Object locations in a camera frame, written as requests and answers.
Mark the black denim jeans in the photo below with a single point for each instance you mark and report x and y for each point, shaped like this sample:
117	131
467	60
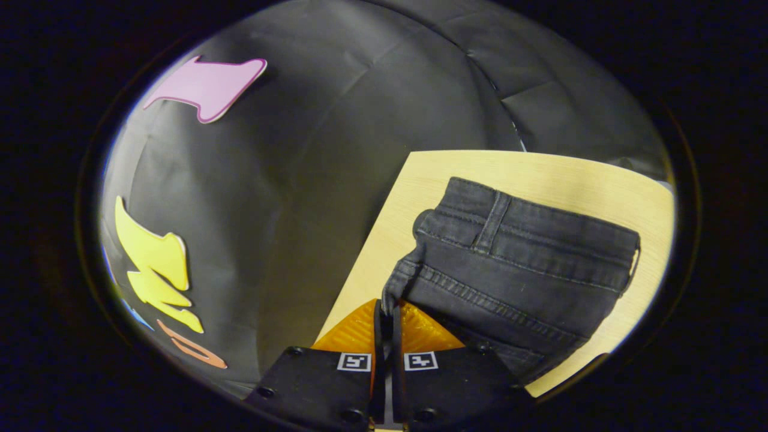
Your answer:
516	270

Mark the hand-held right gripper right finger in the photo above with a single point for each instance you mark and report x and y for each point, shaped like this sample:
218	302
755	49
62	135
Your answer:
397	372

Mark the black backdrop cloth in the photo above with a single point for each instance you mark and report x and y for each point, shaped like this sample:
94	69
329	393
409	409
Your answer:
312	198

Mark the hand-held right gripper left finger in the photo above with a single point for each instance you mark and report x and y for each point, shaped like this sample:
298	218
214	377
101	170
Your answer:
379	372

